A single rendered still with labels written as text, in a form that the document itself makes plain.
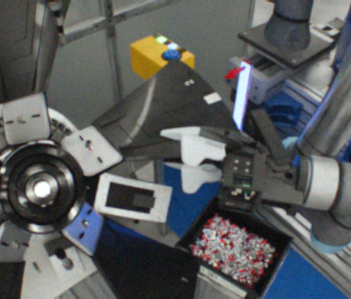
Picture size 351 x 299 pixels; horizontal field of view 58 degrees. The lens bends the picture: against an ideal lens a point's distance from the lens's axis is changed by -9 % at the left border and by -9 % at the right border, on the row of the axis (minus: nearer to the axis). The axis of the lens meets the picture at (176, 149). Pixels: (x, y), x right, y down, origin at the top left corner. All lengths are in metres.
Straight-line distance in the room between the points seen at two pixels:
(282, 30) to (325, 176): 0.64
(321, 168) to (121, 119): 0.31
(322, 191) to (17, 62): 0.46
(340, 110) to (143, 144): 0.31
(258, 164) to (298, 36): 0.65
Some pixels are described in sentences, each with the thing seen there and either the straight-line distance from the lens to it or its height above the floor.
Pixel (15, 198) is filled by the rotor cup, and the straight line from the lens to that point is 0.45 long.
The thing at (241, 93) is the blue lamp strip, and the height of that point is 1.11.
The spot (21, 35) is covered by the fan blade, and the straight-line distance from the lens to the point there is 0.50.
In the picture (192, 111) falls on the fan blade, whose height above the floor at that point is 1.17.
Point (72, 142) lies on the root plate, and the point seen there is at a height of 1.19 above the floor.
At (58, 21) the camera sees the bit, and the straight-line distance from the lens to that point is 0.39.
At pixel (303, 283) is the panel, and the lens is 1.04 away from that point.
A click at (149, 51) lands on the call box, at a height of 1.07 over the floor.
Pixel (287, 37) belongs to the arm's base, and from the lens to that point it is 1.05.
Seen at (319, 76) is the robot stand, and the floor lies 0.95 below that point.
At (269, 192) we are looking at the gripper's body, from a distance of 0.46.
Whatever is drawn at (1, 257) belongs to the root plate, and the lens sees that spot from 0.51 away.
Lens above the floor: 1.56
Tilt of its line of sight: 49 degrees down
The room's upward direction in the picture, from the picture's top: straight up
